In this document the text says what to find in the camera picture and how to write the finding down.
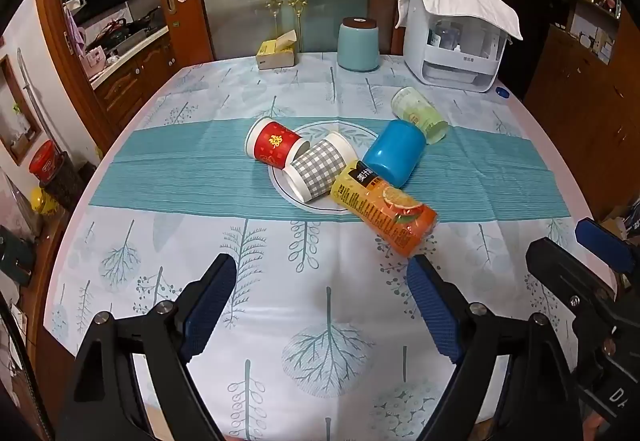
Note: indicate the grey checked paper cup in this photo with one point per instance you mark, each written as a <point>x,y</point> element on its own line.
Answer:
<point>317,166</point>

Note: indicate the wooden kitchen counter cabinet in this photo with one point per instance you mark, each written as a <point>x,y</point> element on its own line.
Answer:
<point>135,81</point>

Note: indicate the green translucent cup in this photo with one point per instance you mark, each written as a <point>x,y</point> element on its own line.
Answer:
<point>420,113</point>

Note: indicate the white water dispenser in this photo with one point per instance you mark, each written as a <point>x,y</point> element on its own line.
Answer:
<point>450,66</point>

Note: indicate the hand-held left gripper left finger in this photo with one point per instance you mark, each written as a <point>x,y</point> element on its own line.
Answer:
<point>207,306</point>

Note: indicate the pink cloth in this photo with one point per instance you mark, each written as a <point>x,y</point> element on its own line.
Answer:
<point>75,33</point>

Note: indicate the dark woven basket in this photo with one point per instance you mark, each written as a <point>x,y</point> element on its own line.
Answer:
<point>67,183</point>

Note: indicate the small blue cap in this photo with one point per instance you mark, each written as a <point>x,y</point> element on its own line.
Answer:
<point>501,92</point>

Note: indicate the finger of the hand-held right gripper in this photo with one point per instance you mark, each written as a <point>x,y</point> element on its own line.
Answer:
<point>565,276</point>
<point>605,246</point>

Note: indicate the yellow round object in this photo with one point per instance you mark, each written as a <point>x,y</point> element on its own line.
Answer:
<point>40,201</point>

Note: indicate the red tin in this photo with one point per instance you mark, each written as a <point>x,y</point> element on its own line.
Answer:
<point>44,161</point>

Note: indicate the white plate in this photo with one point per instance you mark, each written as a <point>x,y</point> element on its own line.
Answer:
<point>345,130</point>

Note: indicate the blue plastic cup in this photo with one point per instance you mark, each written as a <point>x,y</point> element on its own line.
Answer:
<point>392,153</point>

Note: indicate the teal canister with brown lid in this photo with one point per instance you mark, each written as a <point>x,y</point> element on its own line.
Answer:
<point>357,48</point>

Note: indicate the red paper cup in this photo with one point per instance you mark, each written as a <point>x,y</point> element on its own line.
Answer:
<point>272,146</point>

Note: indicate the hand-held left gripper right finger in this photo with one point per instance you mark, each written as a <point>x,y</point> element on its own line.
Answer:
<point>432,311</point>

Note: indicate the orange printed cup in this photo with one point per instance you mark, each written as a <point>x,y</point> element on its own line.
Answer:
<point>390,211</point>

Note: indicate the yellow tissue box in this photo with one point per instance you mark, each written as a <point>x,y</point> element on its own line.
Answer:
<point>275,56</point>

